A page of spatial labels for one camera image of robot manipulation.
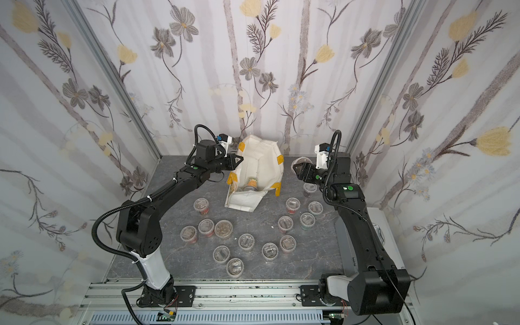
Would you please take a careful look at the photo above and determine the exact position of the white slotted cable duct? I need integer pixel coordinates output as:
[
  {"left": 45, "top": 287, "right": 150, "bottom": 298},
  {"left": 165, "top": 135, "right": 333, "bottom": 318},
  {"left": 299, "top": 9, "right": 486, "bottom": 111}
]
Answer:
[{"left": 89, "top": 310, "right": 332, "bottom": 325}]

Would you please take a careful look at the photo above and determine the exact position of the silver metal case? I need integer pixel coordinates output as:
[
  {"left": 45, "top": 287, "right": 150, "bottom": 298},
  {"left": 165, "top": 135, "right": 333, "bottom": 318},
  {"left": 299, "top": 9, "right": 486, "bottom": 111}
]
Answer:
[{"left": 334, "top": 207, "right": 405, "bottom": 277}]

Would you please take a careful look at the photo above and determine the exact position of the seed jar row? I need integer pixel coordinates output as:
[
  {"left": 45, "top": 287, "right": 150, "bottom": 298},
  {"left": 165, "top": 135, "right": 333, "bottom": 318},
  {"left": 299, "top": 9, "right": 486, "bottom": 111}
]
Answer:
[{"left": 238, "top": 233, "right": 255, "bottom": 252}]

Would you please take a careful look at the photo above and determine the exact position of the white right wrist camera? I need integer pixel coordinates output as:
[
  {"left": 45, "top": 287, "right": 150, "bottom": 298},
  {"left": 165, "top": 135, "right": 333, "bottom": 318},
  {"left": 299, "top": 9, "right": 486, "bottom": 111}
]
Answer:
[{"left": 315, "top": 143, "right": 330, "bottom": 170}]

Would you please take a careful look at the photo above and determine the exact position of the white canvas tote bag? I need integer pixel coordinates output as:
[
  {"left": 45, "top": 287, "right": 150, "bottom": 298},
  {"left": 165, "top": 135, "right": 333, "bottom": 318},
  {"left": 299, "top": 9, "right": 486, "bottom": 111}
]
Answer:
[{"left": 225, "top": 135, "right": 284, "bottom": 212}]

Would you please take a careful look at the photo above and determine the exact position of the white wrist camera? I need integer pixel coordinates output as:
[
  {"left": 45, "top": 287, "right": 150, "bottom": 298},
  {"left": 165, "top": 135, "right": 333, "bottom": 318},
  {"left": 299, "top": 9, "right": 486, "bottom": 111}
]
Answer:
[
  {"left": 315, "top": 143, "right": 330, "bottom": 170},
  {"left": 217, "top": 134, "right": 233, "bottom": 154}
]

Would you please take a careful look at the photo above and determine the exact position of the red green label seed jar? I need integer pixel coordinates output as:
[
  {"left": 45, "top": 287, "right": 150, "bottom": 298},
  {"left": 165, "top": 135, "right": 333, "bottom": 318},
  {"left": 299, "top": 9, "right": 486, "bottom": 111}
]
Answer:
[{"left": 213, "top": 245, "right": 230, "bottom": 264}]

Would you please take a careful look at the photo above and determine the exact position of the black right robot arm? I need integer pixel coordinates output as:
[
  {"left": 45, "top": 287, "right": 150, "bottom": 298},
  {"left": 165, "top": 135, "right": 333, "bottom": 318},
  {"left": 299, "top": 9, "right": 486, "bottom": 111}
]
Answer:
[{"left": 292, "top": 130, "right": 412, "bottom": 316}]

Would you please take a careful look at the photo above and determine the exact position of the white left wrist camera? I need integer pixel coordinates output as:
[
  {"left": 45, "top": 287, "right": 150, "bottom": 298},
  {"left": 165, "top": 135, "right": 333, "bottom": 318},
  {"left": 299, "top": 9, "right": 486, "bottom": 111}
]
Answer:
[{"left": 217, "top": 134, "right": 233, "bottom": 154}]

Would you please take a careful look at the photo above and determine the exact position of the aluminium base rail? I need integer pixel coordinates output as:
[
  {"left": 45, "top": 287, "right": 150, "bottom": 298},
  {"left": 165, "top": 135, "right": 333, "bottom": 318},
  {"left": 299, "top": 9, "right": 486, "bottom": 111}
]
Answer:
[{"left": 76, "top": 278, "right": 411, "bottom": 314}]

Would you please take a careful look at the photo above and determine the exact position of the yellow stripe lid seed jar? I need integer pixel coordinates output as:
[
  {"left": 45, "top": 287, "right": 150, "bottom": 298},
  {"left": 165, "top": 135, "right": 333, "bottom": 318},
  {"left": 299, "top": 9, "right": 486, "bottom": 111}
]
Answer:
[{"left": 261, "top": 242, "right": 279, "bottom": 261}]

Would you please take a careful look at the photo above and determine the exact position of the clear lid seed jar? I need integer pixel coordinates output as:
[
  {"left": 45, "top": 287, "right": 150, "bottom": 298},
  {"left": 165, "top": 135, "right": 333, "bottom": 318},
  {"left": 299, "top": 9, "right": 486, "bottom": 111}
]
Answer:
[{"left": 226, "top": 257, "right": 245, "bottom": 278}]

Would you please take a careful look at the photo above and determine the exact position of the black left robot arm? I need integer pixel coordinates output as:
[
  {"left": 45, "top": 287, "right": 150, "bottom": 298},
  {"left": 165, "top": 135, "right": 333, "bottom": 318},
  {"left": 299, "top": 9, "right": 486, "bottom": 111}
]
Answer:
[{"left": 91, "top": 124, "right": 244, "bottom": 309}]

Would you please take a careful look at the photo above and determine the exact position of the orange label seed jar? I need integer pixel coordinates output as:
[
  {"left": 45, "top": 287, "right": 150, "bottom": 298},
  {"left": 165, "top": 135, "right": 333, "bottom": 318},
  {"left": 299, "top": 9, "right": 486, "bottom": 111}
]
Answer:
[{"left": 243, "top": 177, "right": 258, "bottom": 192}]

